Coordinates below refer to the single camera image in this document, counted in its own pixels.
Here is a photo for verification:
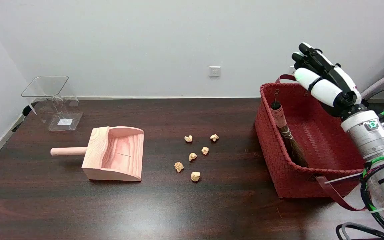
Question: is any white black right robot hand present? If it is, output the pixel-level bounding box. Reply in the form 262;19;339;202
291;42;369;117

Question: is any grey corrugated hose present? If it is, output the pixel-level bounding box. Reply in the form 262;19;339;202
361;65;384;99

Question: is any clear plastic container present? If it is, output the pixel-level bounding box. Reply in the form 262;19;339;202
21;76;83;131

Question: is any black table clamp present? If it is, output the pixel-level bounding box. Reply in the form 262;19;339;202
11;105;34;132

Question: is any black and green cable bundle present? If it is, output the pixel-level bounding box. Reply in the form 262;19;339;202
360;108;384;240

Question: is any wooden dustpan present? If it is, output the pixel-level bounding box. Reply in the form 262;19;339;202
50;126;145;182

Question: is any red woven basket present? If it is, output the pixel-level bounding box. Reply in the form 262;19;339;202
254;74;368;212

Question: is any grey black cable loop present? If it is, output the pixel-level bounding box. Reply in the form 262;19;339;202
335;222;384;240

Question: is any small straw hand broom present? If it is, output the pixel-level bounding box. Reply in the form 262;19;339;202
271;99;309;168

